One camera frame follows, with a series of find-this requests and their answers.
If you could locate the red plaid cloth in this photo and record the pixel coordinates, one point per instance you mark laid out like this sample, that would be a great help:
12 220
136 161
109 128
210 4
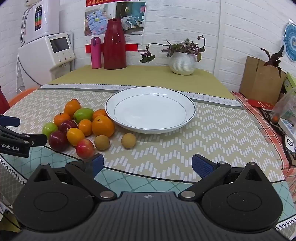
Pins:
254 115

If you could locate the purple leafed plant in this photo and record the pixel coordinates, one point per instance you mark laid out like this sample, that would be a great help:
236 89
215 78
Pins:
274 58

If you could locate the brown longan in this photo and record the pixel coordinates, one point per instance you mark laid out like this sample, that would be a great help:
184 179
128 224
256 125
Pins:
102 142
128 140

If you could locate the large orange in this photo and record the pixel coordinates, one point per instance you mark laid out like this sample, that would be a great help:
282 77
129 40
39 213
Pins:
103 127

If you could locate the small red fruit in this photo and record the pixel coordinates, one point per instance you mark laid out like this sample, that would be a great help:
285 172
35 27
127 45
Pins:
74 100

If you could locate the red gold wall decoration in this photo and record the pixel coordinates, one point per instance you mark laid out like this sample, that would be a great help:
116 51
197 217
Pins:
104 2

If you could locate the bedding wall poster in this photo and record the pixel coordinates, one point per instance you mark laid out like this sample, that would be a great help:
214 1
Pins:
97 20

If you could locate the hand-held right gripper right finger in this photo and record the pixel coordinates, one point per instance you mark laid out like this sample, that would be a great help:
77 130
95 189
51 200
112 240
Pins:
201 165

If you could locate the blue round wall decoration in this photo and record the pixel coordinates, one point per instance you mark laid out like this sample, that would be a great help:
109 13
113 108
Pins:
291 39

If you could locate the white machine with screen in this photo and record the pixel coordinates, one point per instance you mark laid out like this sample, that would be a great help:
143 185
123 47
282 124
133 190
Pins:
34 58

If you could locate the pink thermos bottle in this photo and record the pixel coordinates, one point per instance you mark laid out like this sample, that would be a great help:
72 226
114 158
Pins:
96 55

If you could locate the tangerine with stem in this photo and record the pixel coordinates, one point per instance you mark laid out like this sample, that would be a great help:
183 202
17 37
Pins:
60 119

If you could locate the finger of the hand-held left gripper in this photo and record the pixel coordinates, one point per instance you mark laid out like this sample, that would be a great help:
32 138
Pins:
9 121
34 140

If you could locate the red pitcher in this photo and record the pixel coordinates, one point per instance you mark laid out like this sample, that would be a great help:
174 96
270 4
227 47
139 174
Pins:
3 102

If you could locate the olive green tablecloth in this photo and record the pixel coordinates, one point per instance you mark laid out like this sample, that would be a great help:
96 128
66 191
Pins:
150 76

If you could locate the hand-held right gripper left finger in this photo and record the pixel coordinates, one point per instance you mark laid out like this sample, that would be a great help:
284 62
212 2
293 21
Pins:
98 165

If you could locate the orange stool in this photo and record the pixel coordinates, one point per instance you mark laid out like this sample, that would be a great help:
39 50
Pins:
20 95

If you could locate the dark red thermos jug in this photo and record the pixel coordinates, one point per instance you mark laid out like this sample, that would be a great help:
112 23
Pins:
114 51

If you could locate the green mango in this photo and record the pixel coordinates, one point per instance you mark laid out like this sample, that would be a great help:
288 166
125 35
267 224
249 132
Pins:
83 115

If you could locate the white plate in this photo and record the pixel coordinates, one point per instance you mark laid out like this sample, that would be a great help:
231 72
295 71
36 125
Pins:
150 111

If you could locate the green apple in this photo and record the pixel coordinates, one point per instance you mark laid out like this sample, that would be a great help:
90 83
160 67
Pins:
49 129

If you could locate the red envelope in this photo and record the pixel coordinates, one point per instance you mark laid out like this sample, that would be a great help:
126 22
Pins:
259 103

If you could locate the potted plant in white pot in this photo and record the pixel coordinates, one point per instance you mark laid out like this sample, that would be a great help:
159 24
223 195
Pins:
182 63

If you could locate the white wall water purifier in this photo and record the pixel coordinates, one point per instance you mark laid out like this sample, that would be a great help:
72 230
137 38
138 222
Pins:
48 18

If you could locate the dark red plum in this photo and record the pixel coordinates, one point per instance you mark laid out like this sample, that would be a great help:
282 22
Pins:
68 125
57 141

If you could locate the cardboard box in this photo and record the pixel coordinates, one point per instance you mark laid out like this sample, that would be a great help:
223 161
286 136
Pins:
256 81

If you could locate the green box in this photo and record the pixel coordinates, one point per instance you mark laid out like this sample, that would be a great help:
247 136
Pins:
291 81

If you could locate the white blue box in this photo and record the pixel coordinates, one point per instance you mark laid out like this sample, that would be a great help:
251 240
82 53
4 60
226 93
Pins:
286 125

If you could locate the clear plastic bag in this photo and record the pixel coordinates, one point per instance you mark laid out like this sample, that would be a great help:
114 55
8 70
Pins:
284 104

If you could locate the small orange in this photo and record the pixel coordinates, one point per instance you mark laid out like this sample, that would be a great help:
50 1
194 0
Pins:
85 127

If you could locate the yellow orange fruit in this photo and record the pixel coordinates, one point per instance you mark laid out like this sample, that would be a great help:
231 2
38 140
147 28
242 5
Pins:
75 136

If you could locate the red apple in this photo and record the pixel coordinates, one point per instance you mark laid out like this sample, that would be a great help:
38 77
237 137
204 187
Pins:
84 148

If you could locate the white round device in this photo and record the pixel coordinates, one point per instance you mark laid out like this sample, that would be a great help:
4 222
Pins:
290 143

